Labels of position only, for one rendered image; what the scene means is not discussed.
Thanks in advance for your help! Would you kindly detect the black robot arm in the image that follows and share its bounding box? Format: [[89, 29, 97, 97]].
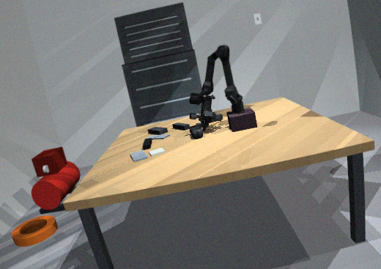
[[189, 45, 244, 121]]

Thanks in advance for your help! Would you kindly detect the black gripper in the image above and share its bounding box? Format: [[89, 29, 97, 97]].
[[189, 106, 221, 131]]

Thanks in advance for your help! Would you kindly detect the white rectangular block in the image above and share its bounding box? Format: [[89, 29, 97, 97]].
[[149, 148, 165, 157]]

